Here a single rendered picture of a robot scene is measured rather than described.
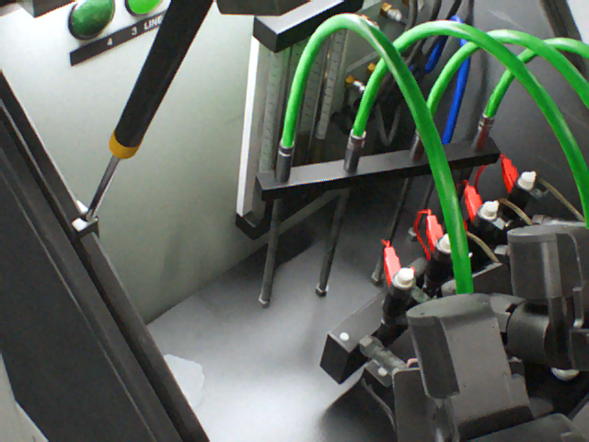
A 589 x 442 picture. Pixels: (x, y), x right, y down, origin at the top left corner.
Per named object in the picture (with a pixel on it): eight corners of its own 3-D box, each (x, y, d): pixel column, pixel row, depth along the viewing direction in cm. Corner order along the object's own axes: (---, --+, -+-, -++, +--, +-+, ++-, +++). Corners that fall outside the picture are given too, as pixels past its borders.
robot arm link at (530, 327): (554, 379, 73) (603, 364, 75) (547, 302, 72) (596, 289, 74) (502, 364, 79) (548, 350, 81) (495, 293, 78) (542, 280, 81)
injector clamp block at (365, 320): (364, 444, 111) (386, 387, 99) (311, 392, 115) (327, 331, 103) (513, 307, 128) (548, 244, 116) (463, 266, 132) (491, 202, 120)
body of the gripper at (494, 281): (494, 261, 86) (545, 267, 79) (515, 352, 88) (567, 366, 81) (444, 282, 83) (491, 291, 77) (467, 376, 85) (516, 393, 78)
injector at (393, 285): (383, 398, 108) (420, 306, 92) (355, 372, 110) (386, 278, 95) (398, 386, 110) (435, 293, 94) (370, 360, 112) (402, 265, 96)
